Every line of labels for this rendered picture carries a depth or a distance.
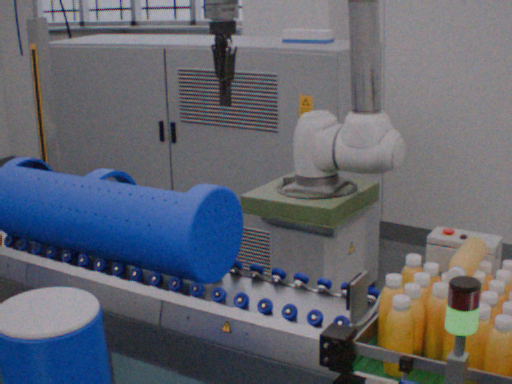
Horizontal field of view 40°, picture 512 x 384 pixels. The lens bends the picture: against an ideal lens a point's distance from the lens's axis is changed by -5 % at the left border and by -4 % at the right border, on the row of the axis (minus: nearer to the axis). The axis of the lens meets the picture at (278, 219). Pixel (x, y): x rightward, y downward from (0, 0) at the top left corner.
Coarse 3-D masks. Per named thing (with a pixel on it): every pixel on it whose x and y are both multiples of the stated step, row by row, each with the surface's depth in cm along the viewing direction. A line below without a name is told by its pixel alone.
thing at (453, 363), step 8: (464, 352) 141; (448, 360) 139; (456, 360) 138; (464, 360) 138; (448, 368) 140; (456, 368) 139; (464, 368) 138; (448, 376) 140; (456, 376) 139; (464, 376) 140
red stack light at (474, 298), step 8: (448, 288) 135; (480, 288) 134; (448, 296) 135; (456, 296) 133; (464, 296) 132; (472, 296) 132; (480, 296) 134; (448, 304) 136; (456, 304) 133; (464, 304) 133; (472, 304) 133
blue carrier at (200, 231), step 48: (0, 192) 235; (48, 192) 224; (96, 192) 215; (144, 192) 208; (192, 192) 203; (48, 240) 230; (96, 240) 215; (144, 240) 204; (192, 240) 198; (240, 240) 220
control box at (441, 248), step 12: (444, 228) 208; (432, 240) 201; (444, 240) 199; (456, 240) 199; (492, 240) 198; (432, 252) 202; (444, 252) 201; (492, 252) 193; (444, 264) 202; (492, 264) 194
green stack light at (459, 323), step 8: (448, 312) 136; (456, 312) 134; (464, 312) 133; (472, 312) 134; (448, 320) 136; (456, 320) 134; (464, 320) 134; (472, 320) 134; (448, 328) 136; (456, 328) 135; (464, 328) 134; (472, 328) 135
